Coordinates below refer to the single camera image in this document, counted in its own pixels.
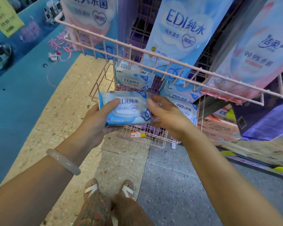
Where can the person's left leg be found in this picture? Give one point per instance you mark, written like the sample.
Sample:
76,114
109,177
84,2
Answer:
94,211

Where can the purple carton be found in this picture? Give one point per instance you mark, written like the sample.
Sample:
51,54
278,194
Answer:
266,122

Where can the person's right fingers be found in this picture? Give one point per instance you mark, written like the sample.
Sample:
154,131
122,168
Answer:
159,104

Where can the large pink and blue wipes bag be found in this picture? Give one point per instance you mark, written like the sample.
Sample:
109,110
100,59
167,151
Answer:
89,18

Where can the person's left forearm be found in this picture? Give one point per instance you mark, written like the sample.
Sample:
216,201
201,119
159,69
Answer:
37,183

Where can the small price tag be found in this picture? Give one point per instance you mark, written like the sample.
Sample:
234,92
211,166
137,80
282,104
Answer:
137,134

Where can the yellow price sign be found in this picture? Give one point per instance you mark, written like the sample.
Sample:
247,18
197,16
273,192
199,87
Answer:
4,16

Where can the person's left thumb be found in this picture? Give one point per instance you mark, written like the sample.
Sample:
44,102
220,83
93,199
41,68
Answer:
109,105

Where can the person's right forearm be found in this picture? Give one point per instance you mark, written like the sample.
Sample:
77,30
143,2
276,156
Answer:
226,181

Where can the pale jade bangle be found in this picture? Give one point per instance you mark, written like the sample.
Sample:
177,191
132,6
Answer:
62,161

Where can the person's left hand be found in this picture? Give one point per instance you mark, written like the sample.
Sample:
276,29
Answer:
94,122

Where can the person's leg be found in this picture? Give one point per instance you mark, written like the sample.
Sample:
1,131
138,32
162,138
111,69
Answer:
94,211
129,213

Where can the blue printed display platform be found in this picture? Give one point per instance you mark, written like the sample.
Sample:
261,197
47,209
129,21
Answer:
21,87

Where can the person's right hand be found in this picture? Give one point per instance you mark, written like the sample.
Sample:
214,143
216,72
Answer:
172,117

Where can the person's right leg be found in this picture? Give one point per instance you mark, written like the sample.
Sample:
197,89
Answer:
129,213

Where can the pink and blue wipes packet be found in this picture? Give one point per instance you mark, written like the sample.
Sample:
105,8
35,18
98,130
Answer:
187,110
181,92

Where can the blue wet wipes packet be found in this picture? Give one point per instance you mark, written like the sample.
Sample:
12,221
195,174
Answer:
132,78
127,108

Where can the printed cardboard boxes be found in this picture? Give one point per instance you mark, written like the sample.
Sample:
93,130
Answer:
228,136

